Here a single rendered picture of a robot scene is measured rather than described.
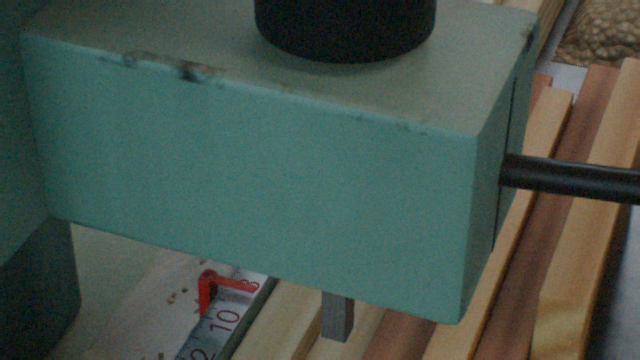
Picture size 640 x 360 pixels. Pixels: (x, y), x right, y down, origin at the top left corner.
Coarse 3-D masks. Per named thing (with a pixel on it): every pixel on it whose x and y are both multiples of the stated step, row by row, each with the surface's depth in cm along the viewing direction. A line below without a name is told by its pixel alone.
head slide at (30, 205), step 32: (0, 0) 32; (32, 0) 34; (0, 32) 32; (0, 64) 33; (0, 96) 33; (0, 128) 34; (32, 128) 35; (0, 160) 34; (32, 160) 36; (0, 192) 34; (32, 192) 36; (0, 224) 35; (32, 224) 36; (0, 256) 35
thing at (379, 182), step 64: (64, 0) 35; (128, 0) 35; (192, 0) 35; (448, 0) 35; (64, 64) 33; (128, 64) 32; (192, 64) 32; (256, 64) 32; (320, 64) 32; (384, 64) 32; (448, 64) 32; (512, 64) 32; (64, 128) 35; (128, 128) 34; (192, 128) 33; (256, 128) 32; (320, 128) 31; (384, 128) 30; (448, 128) 30; (512, 128) 34; (64, 192) 36; (128, 192) 35; (192, 192) 34; (256, 192) 33; (320, 192) 33; (384, 192) 32; (448, 192) 31; (512, 192) 37; (256, 256) 35; (320, 256) 34; (384, 256) 33; (448, 256) 32; (448, 320) 34
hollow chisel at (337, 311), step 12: (324, 300) 39; (336, 300) 39; (348, 300) 39; (324, 312) 40; (336, 312) 40; (348, 312) 40; (324, 324) 40; (336, 324) 40; (348, 324) 40; (324, 336) 40; (336, 336) 40; (348, 336) 40
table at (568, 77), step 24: (576, 0) 70; (552, 48) 66; (552, 72) 64; (576, 72) 64; (576, 96) 62; (624, 240) 53; (624, 264) 51; (624, 288) 50; (624, 312) 49; (600, 336) 48; (624, 336) 48
